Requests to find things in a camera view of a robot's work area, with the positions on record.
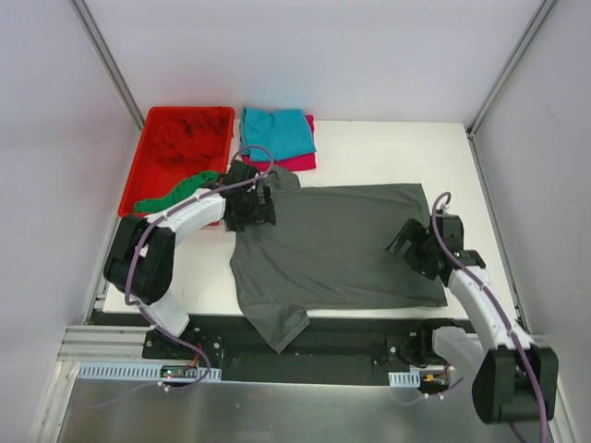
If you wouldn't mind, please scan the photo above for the grey t shirt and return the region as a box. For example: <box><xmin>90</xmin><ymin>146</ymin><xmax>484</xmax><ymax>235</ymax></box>
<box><xmin>230</xmin><ymin>168</ymin><xmax>447</xmax><ymax>353</ymax></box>

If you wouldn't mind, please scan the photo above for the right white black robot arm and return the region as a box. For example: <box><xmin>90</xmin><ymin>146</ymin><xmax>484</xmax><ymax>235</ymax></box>
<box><xmin>386</xmin><ymin>210</ymin><xmax>559</xmax><ymax>424</ymax></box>

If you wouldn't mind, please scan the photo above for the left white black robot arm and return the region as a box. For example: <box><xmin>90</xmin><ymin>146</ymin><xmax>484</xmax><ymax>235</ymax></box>
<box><xmin>103</xmin><ymin>160</ymin><xmax>276</xmax><ymax>359</ymax></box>

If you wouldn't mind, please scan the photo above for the green t shirt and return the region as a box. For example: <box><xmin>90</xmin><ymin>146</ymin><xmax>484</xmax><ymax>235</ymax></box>
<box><xmin>133</xmin><ymin>171</ymin><xmax>223</xmax><ymax>214</ymax></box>

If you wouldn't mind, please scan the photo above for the folded teal t shirt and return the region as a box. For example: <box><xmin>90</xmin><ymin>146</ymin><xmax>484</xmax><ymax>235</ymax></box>
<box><xmin>239</xmin><ymin>107</ymin><xmax>316</xmax><ymax>162</ymax></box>

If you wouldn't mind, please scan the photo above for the folded magenta t shirt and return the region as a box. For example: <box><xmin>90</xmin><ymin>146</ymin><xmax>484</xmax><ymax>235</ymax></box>
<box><xmin>241</xmin><ymin>115</ymin><xmax>317</xmax><ymax>172</ymax></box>

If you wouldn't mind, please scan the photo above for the red t shirt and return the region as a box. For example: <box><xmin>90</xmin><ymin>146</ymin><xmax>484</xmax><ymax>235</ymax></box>
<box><xmin>152</xmin><ymin>113</ymin><xmax>229</xmax><ymax>164</ymax></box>

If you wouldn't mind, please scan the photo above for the red plastic bin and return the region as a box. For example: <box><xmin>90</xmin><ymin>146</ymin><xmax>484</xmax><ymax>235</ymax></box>
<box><xmin>118</xmin><ymin>106</ymin><xmax>235</xmax><ymax>217</ymax></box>

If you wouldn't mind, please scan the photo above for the right aluminium rail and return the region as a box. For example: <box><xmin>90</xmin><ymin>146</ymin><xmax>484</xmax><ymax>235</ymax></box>
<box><xmin>466</xmin><ymin>131</ymin><xmax>530</xmax><ymax>333</ymax></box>

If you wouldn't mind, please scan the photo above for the aluminium rail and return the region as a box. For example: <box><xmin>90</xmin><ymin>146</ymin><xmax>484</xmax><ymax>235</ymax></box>
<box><xmin>81</xmin><ymin>213</ymin><xmax>121</xmax><ymax>324</ymax></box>
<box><xmin>466</xmin><ymin>131</ymin><xmax>530</xmax><ymax>333</ymax></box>

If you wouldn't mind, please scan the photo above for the right white cable duct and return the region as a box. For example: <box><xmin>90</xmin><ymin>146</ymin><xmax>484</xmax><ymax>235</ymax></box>
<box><xmin>388</xmin><ymin>370</ymin><xmax>421</xmax><ymax>389</ymax></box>

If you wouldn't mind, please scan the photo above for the white cable duct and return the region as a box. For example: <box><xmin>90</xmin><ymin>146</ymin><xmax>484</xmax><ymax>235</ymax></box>
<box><xmin>388</xmin><ymin>370</ymin><xmax>421</xmax><ymax>389</ymax></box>
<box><xmin>78</xmin><ymin>362</ymin><xmax>222</xmax><ymax>383</ymax></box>

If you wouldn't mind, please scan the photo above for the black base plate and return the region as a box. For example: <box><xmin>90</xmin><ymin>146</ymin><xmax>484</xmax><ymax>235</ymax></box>
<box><xmin>140</xmin><ymin>311</ymin><xmax>467</xmax><ymax>387</ymax></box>

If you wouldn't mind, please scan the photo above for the left aluminium rail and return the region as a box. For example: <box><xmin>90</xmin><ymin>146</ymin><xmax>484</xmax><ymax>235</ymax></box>
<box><xmin>81</xmin><ymin>213</ymin><xmax>121</xmax><ymax>324</ymax></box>

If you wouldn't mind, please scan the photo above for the right aluminium frame post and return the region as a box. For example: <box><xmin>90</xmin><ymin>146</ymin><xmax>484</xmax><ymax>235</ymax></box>
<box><xmin>466</xmin><ymin>0</ymin><xmax>560</xmax><ymax>139</ymax></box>

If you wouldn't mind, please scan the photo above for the aluminium frame post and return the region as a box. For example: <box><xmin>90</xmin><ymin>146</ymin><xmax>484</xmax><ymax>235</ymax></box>
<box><xmin>68</xmin><ymin>0</ymin><xmax>145</xmax><ymax>131</ymax></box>
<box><xmin>466</xmin><ymin>0</ymin><xmax>560</xmax><ymax>139</ymax></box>

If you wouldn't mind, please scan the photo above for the left white cable duct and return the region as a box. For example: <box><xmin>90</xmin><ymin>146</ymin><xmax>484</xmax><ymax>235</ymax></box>
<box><xmin>78</xmin><ymin>362</ymin><xmax>222</xmax><ymax>383</ymax></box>

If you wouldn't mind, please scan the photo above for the left aluminium frame post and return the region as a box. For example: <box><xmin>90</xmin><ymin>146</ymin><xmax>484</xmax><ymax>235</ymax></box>
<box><xmin>68</xmin><ymin>0</ymin><xmax>145</xmax><ymax>131</ymax></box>

